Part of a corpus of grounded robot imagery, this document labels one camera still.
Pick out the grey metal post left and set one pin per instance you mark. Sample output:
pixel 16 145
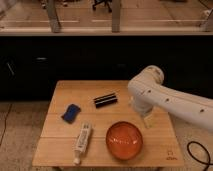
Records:
pixel 53 17

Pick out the grey metal post centre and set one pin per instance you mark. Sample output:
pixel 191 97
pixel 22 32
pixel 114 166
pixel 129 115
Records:
pixel 116 16

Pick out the white toothpaste tube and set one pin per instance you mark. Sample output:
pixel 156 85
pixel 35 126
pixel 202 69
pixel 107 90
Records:
pixel 82 142

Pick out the grey metal post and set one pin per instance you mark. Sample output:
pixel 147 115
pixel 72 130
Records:
pixel 116 16
pixel 53 17

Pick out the blue sponge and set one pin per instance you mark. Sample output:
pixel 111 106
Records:
pixel 71 113

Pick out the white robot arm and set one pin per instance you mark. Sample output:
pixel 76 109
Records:
pixel 147 91

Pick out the wooden table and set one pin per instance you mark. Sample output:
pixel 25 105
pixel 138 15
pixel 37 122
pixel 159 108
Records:
pixel 79 115

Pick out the orange ceramic bowl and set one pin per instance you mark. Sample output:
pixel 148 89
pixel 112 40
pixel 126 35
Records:
pixel 124 140

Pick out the black striped box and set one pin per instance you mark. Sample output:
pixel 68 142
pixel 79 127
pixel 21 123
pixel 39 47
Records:
pixel 105 100

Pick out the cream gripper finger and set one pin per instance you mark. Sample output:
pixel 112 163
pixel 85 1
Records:
pixel 146 122

